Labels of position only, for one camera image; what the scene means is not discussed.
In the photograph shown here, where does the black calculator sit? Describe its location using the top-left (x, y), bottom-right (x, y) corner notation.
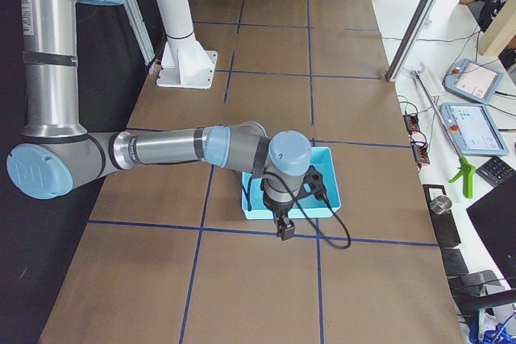
top-left (476, 156), bottom-right (515, 187)

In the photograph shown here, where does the upper teach pendant tablet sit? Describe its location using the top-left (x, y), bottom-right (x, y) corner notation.
top-left (443, 59), bottom-right (503, 104)

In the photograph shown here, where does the silver metal cup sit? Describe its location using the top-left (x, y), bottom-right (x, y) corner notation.
top-left (429, 195), bottom-right (452, 215)

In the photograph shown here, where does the teach pendant tablet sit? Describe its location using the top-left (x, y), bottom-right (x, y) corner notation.
top-left (439, 102), bottom-right (509, 156)
top-left (443, 59), bottom-right (503, 104)

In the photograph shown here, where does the lower orange black connector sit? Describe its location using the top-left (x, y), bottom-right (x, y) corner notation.
top-left (410, 139), bottom-right (430, 167)

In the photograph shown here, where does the lower teach pendant tablet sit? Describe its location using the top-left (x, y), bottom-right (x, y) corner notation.
top-left (439, 102), bottom-right (509, 156)

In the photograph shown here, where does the orange black connector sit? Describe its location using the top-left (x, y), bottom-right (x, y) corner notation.
top-left (410, 139), bottom-right (430, 167)
top-left (403, 113), bottom-right (420, 134)

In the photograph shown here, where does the black box under cup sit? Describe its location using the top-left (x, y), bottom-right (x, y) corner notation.
top-left (422, 184), bottom-right (461, 248)

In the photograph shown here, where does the black camera cable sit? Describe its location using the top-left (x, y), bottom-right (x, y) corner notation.
top-left (245, 172), bottom-right (352, 249)

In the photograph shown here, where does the upper orange black connector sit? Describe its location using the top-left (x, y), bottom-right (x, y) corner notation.
top-left (403, 113), bottom-right (420, 134)

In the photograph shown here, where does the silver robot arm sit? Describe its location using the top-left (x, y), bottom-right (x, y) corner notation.
top-left (6, 0), bottom-right (312, 240)

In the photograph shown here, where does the aluminium frame post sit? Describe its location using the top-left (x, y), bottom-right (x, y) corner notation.
top-left (385, 0), bottom-right (436, 82)

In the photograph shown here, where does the green handled reach grabber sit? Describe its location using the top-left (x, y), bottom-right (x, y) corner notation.
top-left (410, 70), bottom-right (476, 199)

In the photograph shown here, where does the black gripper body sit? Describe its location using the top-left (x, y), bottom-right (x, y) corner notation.
top-left (263, 197), bottom-right (293, 224)

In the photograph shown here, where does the light blue plastic bin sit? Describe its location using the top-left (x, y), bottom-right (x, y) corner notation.
top-left (241, 147), bottom-right (341, 220)

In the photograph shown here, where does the black laptop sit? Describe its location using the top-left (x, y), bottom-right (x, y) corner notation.
top-left (467, 180), bottom-right (515, 287)

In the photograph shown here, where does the white pillar with base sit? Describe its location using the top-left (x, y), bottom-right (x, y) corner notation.
top-left (156, 0), bottom-right (218, 89)

